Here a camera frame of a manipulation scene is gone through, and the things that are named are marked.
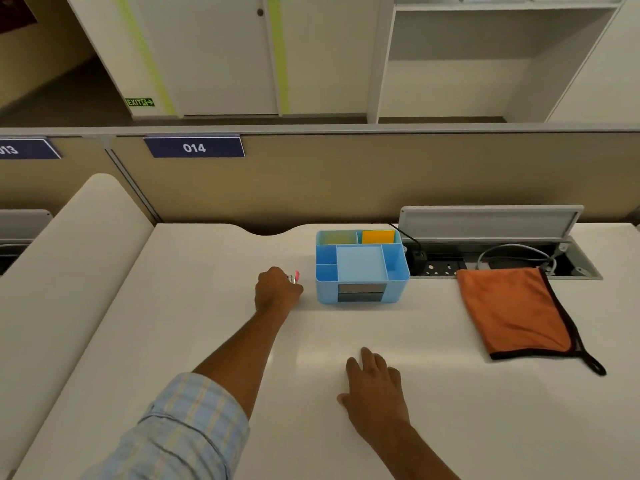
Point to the person's left hand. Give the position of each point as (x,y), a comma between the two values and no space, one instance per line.
(274,293)

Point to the person's right hand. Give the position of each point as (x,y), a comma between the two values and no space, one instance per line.
(375,394)

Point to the person's left fingers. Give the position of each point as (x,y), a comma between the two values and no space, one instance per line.
(296,290)

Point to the person's right thumb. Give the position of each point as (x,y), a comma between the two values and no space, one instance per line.
(343,399)

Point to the person's right middle finger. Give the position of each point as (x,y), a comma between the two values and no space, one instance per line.
(371,360)

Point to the red-tipped silver pen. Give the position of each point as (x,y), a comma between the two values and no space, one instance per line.
(296,276)

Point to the person's right forearm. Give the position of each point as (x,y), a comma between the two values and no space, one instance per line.
(415,454)

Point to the person's left forearm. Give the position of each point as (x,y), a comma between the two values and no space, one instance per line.
(245,354)

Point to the blue plastic desk organizer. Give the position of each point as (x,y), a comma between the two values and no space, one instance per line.
(361,267)

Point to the yellow sticky note pad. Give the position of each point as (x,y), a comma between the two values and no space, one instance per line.
(378,237)

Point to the black power plug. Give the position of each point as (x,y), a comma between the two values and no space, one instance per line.
(418,256)

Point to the recessed desk power tray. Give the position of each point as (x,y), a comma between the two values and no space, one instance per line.
(440,267)

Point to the beige desk partition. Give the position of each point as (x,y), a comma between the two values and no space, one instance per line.
(350,174)

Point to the orange microfiber cloth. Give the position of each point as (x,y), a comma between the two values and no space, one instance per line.
(515,309)

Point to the blue plaid shirt sleeve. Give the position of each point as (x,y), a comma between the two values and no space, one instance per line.
(185,434)

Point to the blue desk number sign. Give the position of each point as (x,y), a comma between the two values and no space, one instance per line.
(194,147)
(25,148)

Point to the white desk side panel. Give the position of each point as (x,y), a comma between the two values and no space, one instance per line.
(65,294)

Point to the green exit sign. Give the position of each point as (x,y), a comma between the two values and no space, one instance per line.
(139,102)

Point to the white cabinet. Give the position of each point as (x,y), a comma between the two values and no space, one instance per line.
(225,54)

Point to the white open shelf unit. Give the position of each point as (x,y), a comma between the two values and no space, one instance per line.
(490,59)

